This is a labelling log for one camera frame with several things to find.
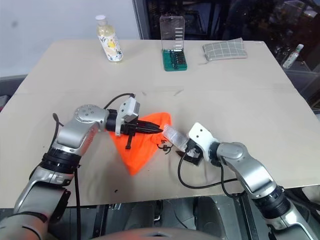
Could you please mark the black zip tie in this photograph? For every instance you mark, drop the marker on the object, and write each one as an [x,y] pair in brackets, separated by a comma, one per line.
[129,143]

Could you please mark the grey checked fabric pouch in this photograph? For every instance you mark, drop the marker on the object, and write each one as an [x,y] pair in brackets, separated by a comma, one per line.
[225,48]

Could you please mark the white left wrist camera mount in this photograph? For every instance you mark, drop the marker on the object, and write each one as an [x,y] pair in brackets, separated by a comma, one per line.
[128,108]

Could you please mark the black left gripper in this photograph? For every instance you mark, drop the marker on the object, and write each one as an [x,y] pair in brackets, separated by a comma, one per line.
[126,128]

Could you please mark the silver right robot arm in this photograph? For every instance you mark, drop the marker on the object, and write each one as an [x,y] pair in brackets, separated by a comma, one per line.
[250,170]

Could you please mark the orange fabric pouch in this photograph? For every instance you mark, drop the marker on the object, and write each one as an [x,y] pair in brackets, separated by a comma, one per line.
[135,160]

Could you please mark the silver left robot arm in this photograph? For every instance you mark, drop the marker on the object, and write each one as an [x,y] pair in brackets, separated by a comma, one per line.
[72,130]

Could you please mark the small clear bottle green label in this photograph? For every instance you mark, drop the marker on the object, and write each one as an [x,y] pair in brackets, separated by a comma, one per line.
[291,58]

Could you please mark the yellow drink bottle white cap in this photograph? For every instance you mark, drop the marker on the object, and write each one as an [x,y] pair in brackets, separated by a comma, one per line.
[111,42]

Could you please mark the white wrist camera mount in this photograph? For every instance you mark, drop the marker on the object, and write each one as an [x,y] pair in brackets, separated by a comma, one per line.
[128,108]
[200,133]

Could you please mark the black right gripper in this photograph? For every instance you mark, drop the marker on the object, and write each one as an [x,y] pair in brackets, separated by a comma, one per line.
[193,153]

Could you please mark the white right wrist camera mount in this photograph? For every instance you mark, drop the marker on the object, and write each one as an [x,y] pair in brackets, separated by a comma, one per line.
[200,133]

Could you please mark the green bit case clear lid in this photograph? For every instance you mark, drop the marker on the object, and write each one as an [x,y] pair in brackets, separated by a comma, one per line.
[175,60]

